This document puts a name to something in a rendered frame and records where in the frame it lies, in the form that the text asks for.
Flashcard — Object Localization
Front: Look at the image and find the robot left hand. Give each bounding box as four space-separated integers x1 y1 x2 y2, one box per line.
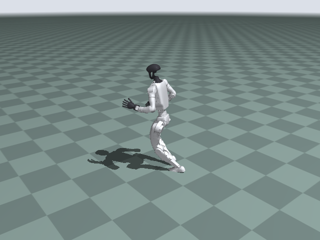
123 98 140 111

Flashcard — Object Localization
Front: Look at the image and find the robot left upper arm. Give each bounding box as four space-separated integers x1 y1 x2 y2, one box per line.
147 85 157 113

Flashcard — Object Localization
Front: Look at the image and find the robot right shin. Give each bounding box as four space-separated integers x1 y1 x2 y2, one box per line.
158 138 172 156

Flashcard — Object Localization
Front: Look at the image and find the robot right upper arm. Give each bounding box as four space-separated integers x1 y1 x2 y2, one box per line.
163 79 176 99

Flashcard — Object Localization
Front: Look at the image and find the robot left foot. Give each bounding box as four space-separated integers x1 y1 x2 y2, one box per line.
168 166 185 172

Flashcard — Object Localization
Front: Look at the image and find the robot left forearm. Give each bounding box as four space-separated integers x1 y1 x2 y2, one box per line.
135 106 152 114

